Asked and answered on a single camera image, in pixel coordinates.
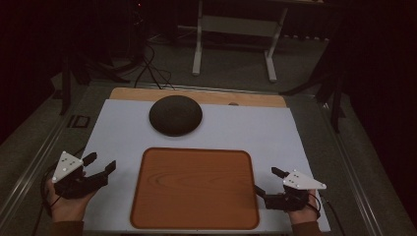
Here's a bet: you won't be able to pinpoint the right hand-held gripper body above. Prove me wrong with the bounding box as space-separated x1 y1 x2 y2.
264 168 328 212

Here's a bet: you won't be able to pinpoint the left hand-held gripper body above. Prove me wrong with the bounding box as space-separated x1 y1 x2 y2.
51 150 109 200

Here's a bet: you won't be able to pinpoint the person's right hand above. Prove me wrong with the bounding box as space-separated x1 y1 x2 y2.
287 196 322 226

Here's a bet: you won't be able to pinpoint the person's left hand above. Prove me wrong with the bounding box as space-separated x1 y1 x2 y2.
45 177 98 224

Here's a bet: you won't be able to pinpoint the white table mat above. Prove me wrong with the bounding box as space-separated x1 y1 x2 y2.
81 98 331 235

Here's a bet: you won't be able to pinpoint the brown wooden tray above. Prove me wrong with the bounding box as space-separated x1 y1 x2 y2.
129 147 261 231

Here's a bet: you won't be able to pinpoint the black tripod stand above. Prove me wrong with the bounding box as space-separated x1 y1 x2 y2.
58 53 132 116
279 48 347 134

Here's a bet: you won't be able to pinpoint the dark round bowl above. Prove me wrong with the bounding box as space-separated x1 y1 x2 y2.
149 94 204 138

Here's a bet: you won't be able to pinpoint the metal floor rail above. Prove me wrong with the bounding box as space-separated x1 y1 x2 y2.
0 112 68 228
315 97 386 236

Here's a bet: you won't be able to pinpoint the small black rectangular frame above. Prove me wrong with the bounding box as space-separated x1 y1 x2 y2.
67 114 91 130

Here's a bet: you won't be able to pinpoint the right hand-held gripper cable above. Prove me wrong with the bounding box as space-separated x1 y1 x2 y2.
308 192 346 236

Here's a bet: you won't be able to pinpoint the black floor cables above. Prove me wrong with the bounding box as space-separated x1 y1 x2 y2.
133 41 175 90

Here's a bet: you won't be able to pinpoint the white metal table frame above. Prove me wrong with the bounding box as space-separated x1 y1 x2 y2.
191 0 290 84

